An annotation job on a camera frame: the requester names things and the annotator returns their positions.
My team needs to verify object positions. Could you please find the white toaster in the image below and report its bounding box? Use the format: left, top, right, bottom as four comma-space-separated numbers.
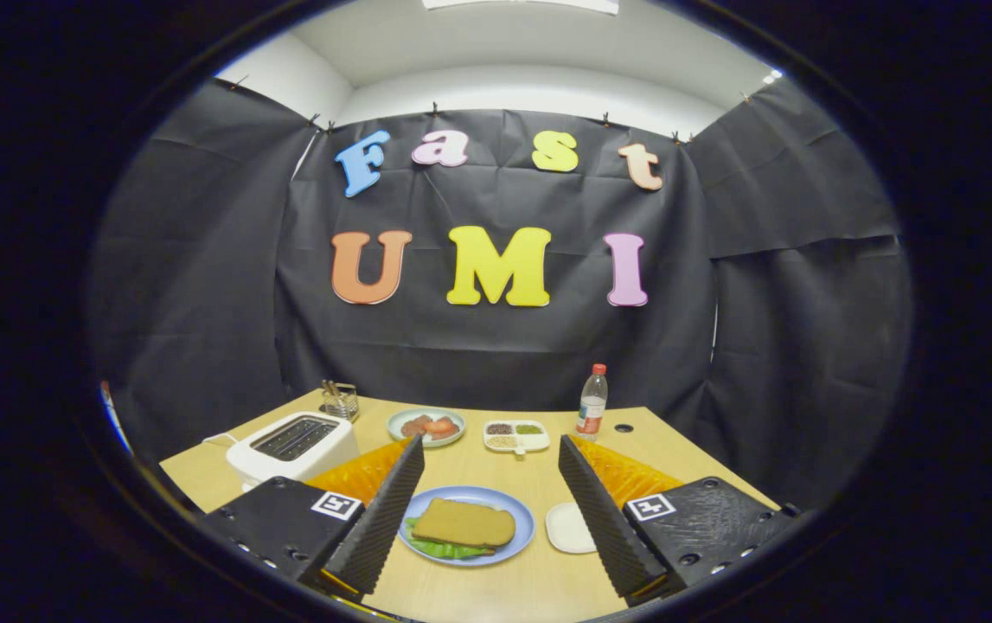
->
226, 411, 361, 491

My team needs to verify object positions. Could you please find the pale green plate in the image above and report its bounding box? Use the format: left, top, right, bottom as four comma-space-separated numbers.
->
387, 408, 466, 448

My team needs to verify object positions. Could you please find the wire utensil holder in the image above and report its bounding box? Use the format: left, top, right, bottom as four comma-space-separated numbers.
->
320, 380, 360, 423

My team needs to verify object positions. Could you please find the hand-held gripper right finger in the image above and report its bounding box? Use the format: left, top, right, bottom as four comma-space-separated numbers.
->
558, 434, 799, 607

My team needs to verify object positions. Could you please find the small white dish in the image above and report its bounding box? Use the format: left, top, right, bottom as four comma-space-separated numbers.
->
545, 503, 598, 555

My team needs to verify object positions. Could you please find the toasted brown bread slice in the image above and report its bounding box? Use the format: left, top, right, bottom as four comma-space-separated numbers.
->
412, 498, 517, 548

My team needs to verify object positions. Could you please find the black backdrop cloth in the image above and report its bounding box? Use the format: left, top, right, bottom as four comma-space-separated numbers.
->
85, 76, 916, 511

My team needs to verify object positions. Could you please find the blue round plate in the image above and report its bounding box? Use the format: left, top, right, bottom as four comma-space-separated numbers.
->
397, 485, 536, 568

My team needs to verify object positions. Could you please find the clear plastic water bottle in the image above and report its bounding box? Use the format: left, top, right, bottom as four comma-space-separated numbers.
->
576, 363, 609, 436

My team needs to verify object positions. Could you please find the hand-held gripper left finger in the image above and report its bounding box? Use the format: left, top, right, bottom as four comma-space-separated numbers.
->
197, 434, 427, 598

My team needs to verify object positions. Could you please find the green lettuce leaf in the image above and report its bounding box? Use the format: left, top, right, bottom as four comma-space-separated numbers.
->
403, 517, 496, 560

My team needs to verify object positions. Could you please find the ceiling light panel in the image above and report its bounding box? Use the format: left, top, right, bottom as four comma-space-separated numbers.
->
422, 0, 620, 16

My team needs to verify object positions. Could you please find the white divided seasoning dish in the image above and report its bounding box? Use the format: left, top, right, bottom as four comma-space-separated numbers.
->
483, 420, 551, 455

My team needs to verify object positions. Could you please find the white and blue board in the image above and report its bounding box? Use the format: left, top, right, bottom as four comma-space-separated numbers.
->
99, 381, 135, 457

